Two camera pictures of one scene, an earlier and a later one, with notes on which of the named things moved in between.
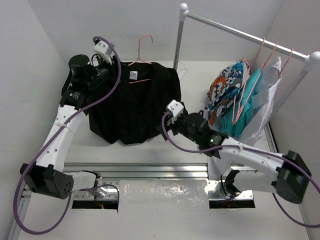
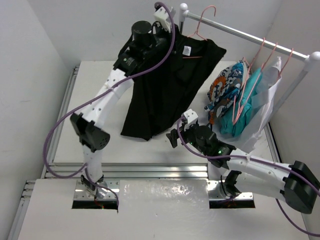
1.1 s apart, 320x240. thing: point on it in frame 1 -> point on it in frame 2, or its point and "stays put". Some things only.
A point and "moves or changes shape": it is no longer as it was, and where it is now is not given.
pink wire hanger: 139,58 moves or changes shape
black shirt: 137,109 moves or changes shape
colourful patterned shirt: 223,88 stays put
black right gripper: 172,126 -> 173,136
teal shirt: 237,118 stays put
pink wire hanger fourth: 288,61 stays put
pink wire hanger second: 234,118 stays put
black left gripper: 105,71 -> 164,35
